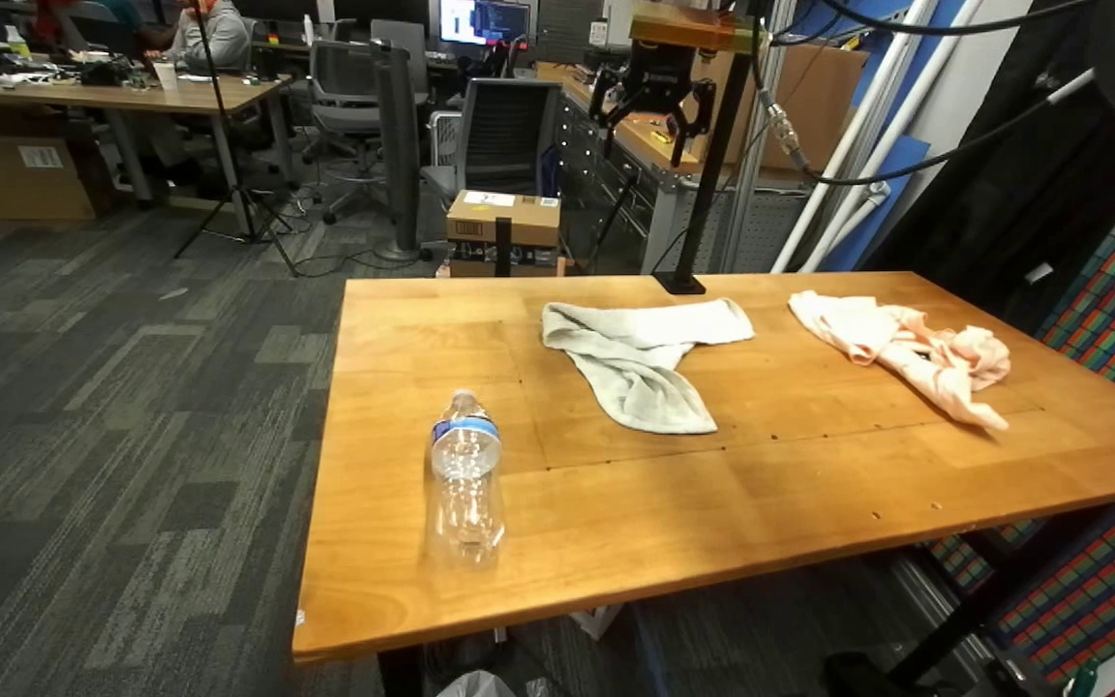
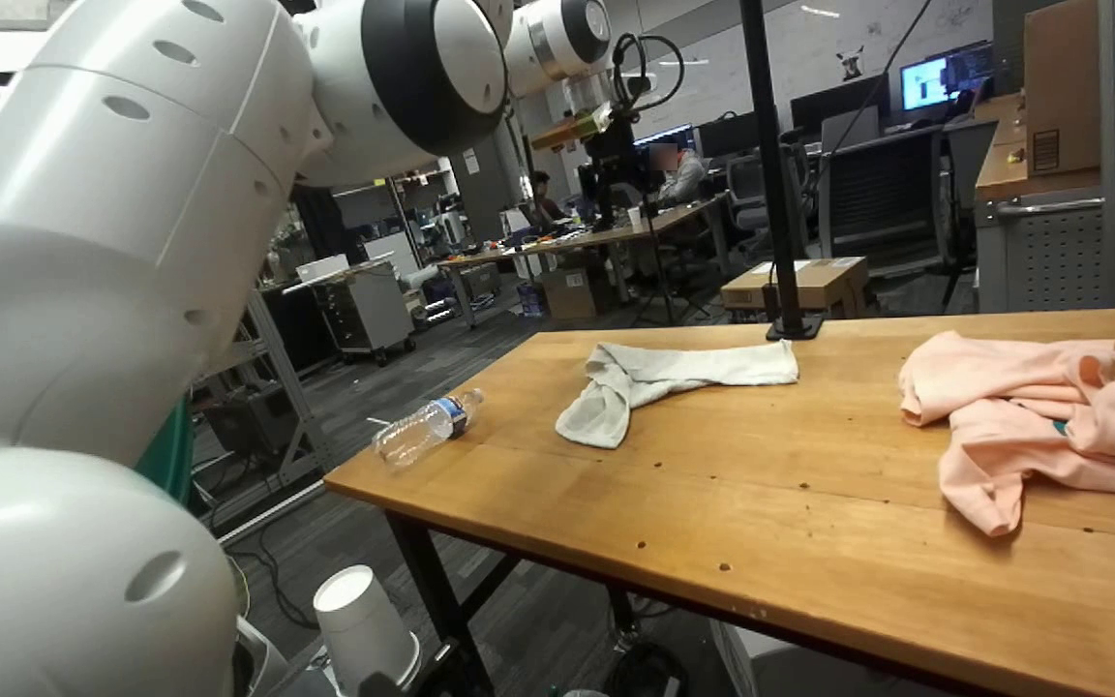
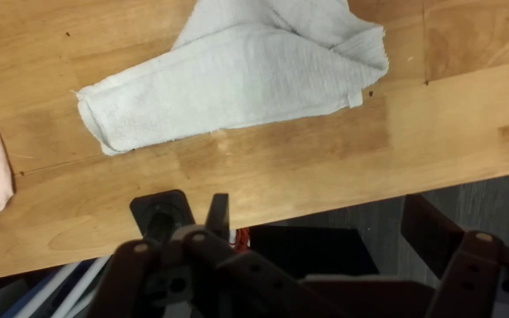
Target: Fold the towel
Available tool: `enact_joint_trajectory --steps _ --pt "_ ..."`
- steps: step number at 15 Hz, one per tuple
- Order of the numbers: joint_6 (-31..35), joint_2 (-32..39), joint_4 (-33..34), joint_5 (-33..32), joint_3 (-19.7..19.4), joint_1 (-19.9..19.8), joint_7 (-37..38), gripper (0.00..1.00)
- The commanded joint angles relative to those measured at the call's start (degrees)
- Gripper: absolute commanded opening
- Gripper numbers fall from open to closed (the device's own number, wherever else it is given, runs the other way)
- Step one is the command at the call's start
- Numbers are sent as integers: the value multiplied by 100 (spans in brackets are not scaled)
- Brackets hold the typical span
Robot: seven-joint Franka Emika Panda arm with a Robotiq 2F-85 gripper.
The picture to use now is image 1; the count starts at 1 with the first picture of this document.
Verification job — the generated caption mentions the tan wrist camera mount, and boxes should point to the tan wrist camera mount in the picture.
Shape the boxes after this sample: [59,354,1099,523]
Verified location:
[626,0,762,59]

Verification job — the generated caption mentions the black tripod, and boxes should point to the black tripod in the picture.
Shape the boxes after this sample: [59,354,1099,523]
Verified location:
[169,0,304,283]

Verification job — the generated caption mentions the cardboard box with label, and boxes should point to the cardboard box with label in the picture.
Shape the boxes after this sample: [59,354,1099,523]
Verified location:
[0,130,100,228]

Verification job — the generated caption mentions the white crumpled bag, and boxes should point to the white crumpled bag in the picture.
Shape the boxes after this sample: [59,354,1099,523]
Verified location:
[438,666,527,697]

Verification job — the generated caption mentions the workbench with drawer cabinet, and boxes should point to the workbench with drawer cabinet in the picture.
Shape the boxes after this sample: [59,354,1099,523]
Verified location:
[535,63,706,276]

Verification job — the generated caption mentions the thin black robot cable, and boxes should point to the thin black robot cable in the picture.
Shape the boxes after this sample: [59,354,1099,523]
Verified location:
[820,0,1090,40]

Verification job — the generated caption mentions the white terry towel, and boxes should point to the white terry towel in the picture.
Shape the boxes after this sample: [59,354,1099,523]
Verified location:
[539,298,760,436]

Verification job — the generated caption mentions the black pole stand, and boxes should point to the black pole stand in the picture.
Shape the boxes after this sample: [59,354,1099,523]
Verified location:
[654,0,775,298]

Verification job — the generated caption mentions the black curtain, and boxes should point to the black curtain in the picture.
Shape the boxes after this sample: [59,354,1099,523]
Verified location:
[859,0,1115,333]

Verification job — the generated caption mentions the pink crumpled cloth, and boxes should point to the pink crumpled cloth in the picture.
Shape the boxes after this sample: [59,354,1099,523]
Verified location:
[786,288,1015,436]

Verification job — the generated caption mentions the long wooden office desk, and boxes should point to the long wooden office desk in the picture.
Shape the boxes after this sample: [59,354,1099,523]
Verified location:
[0,71,294,243]

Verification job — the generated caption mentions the lit computer monitor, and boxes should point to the lit computer monitor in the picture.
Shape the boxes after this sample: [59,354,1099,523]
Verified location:
[438,0,539,50]

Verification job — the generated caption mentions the black table leg frame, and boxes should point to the black table leg frame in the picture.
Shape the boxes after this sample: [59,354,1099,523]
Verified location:
[826,515,1053,697]

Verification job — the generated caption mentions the large brown cardboard sheet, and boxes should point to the large brown cardboard sheet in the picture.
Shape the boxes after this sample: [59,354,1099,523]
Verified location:
[709,35,869,178]

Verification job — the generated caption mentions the clear plastic water bottle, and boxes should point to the clear plastic water bottle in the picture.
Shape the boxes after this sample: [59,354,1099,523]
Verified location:
[427,387,509,569]

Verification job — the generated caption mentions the tall grey tower column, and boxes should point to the tall grey tower column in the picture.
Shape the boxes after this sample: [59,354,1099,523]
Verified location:
[371,41,427,264]

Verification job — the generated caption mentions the seated person in grey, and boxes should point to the seated person in grey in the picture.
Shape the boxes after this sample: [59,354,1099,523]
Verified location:
[166,0,254,73]

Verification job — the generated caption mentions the grey office chair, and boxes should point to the grey office chair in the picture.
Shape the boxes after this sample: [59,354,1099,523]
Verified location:
[304,35,388,146]

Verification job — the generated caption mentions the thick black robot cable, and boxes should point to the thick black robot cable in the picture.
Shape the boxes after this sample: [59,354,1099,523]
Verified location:
[749,63,1099,186]

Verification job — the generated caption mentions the flat cardboard box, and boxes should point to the flat cardboard box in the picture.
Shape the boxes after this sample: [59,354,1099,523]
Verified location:
[441,186,565,252]

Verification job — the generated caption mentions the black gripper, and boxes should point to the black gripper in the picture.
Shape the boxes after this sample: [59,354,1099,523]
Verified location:
[583,41,721,172]

